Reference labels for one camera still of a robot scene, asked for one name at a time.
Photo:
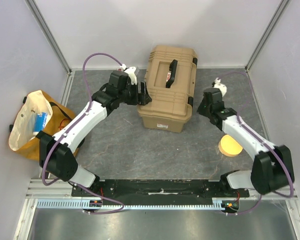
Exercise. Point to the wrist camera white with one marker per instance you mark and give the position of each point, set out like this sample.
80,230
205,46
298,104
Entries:
218,85
132,72

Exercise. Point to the yellow tote bag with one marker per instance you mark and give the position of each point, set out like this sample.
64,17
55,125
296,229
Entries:
22,139

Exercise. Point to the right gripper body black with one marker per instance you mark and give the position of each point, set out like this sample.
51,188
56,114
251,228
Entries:
203,107

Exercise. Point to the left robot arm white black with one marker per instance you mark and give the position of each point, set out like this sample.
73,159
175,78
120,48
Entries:
56,152

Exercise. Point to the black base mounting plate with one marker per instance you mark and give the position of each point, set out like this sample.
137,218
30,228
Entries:
118,188

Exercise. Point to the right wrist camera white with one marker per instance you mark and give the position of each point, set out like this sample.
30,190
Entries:
218,85

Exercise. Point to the round yellow sponge disc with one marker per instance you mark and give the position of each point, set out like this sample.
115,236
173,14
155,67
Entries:
229,147

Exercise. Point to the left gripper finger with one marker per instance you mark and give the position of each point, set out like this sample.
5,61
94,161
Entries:
144,98
143,88

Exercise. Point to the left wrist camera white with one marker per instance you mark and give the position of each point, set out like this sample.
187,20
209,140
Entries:
132,72

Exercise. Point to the tan plastic toolbox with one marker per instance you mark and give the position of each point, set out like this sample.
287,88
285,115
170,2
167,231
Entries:
170,80

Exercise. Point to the blue white packet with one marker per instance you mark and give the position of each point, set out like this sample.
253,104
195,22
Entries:
40,122

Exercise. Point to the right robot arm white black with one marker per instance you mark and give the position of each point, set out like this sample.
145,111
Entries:
272,167

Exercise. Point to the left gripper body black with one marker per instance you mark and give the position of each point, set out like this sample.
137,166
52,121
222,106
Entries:
131,96

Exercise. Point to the slotted cable duct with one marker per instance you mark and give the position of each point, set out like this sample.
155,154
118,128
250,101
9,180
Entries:
88,204

